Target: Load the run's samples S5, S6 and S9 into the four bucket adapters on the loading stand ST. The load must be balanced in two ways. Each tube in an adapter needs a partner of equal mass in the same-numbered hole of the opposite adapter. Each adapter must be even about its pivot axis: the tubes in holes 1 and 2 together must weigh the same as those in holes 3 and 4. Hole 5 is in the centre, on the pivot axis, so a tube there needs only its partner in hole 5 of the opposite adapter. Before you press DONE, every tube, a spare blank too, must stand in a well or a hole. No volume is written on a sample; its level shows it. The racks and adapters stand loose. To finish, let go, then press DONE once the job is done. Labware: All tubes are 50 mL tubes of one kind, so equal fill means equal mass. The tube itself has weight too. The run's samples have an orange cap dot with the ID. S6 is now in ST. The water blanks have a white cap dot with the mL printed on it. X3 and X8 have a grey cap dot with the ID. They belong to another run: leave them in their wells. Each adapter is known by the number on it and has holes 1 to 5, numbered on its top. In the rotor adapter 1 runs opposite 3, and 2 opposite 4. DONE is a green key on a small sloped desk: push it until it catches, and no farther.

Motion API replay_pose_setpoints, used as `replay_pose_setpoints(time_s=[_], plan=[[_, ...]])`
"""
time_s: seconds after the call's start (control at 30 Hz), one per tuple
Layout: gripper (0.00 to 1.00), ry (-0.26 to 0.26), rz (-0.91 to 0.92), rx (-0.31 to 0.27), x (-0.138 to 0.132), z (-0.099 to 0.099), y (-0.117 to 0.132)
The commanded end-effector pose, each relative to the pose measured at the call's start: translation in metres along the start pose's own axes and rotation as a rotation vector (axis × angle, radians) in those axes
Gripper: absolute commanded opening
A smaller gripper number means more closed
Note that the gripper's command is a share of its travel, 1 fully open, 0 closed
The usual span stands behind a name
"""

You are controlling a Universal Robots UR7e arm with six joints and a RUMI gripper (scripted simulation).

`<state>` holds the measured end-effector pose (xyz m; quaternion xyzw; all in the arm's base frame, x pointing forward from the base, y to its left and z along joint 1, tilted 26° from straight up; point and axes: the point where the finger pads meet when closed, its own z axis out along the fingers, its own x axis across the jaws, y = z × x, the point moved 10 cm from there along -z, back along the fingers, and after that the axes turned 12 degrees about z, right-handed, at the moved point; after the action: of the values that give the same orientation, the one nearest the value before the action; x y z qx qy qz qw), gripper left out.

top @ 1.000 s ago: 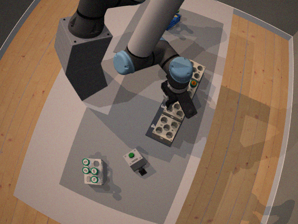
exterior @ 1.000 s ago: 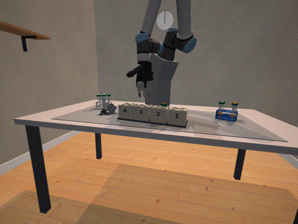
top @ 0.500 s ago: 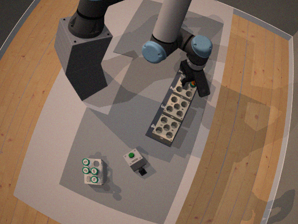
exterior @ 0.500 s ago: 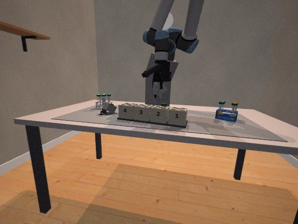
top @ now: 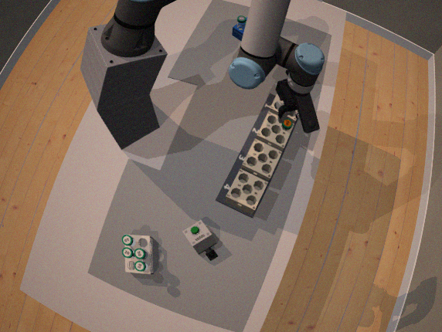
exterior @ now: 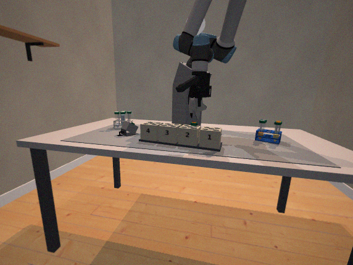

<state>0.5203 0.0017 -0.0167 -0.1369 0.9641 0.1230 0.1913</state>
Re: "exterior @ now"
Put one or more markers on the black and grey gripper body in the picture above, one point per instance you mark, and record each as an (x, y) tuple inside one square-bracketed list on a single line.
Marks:
[(202, 85)]

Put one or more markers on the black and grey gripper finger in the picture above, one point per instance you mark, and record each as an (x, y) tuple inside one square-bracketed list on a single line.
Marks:
[(192, 105), (199, 104)]

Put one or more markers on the blue tube rack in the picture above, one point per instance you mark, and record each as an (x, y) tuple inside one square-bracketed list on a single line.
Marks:
[(267, 137)]

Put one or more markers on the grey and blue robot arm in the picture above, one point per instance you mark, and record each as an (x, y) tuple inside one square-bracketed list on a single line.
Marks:
[(198, 47)]

